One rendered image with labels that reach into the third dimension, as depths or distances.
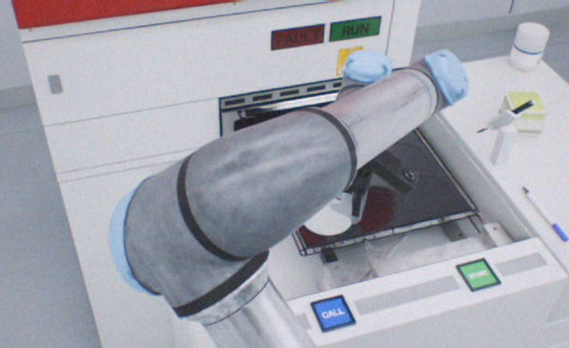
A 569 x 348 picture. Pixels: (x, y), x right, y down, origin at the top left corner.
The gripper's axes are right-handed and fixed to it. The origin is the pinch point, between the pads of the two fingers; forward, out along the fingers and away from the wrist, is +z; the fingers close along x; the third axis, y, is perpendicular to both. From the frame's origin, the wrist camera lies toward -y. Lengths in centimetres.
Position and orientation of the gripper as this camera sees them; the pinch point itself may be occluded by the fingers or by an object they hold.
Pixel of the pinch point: (358, 218)
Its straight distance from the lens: 127.4
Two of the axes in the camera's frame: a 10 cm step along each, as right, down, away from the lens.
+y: -9.5, -2.3, 2.1
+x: -3.1, 6.1, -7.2
